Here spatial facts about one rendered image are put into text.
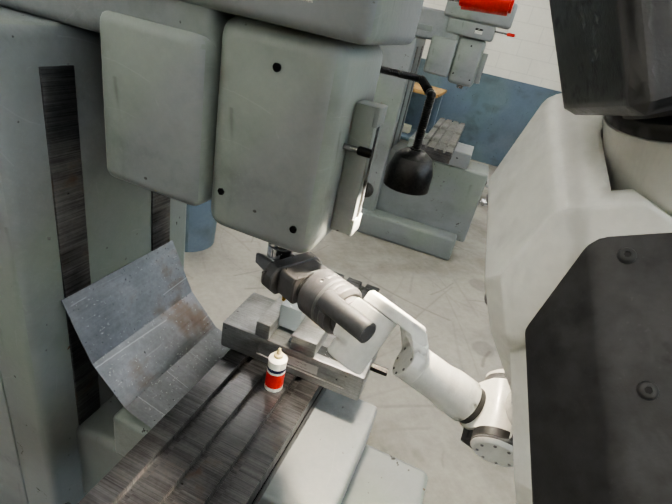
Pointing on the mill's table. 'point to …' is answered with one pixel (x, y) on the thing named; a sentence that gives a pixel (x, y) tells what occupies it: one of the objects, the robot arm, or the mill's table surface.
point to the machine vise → (237, 328)
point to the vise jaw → (308, 338)
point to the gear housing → (333, 17)
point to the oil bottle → (275, 371)
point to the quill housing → (285, 128)
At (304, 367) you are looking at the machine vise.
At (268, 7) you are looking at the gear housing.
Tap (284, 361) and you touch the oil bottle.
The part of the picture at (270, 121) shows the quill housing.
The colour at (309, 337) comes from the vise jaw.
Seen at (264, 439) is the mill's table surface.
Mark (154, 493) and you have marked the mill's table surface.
